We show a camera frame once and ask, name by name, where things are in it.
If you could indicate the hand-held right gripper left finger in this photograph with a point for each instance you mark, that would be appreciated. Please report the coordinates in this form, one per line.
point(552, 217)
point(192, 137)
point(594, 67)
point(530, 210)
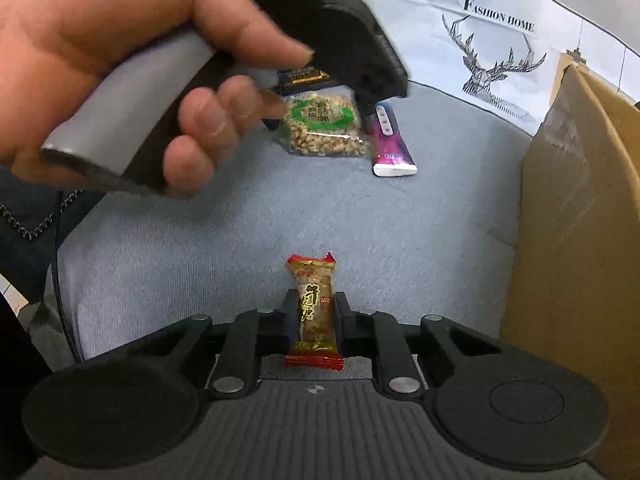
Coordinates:
point(291, 320)

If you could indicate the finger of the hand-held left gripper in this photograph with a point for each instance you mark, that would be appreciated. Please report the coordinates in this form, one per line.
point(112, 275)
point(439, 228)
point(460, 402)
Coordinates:
point(367, 109)

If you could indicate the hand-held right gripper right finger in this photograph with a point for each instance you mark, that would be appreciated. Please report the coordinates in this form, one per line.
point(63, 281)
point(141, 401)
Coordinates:
point(344, 320)

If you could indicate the red brown snack bar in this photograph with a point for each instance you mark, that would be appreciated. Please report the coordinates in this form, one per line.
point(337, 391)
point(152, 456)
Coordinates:
point(316, 310)

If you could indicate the clear peanut bag green label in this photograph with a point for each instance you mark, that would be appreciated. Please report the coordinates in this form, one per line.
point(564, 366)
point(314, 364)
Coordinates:
point(320, 135)

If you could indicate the brown cardboard box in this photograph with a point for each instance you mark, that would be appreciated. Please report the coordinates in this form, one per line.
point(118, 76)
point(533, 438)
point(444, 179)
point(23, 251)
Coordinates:
point(575, 235)

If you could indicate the person's left hand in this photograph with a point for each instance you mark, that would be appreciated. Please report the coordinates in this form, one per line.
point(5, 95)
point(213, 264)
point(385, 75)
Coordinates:
point(100, 20)

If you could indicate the purple snack packet white end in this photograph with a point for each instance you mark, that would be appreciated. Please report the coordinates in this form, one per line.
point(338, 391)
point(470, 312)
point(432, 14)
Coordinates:
point(392, 150)

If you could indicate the black gold snack packet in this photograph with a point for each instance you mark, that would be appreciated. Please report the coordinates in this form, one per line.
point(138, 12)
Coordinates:
point(305, 79)

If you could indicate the deer print sofa cover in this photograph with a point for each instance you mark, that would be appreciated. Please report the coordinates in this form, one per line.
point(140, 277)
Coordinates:
point(250, 220)

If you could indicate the person's dark clothing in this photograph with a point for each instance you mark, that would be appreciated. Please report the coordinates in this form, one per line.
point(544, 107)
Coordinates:
point(20, 270)

